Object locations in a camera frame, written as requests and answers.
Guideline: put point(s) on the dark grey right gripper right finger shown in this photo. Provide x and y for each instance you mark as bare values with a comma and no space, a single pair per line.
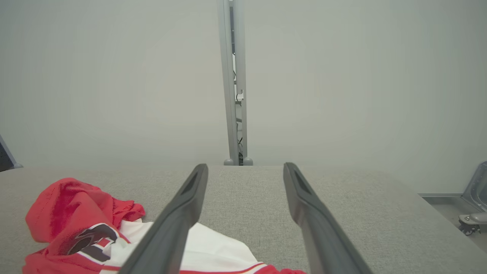
327,247

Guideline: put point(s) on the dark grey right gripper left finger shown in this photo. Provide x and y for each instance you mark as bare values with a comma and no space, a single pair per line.
163,247

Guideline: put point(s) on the red Bulls jersey shirt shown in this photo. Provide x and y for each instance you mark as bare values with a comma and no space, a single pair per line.
68,205

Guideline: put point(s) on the dark framed panel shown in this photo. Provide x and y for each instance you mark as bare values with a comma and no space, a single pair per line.
5,156

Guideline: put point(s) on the grey metal wheeled frame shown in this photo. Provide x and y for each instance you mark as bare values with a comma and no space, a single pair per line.
477,186

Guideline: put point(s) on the grey metal partition post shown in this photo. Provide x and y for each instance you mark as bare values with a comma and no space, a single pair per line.
230,76

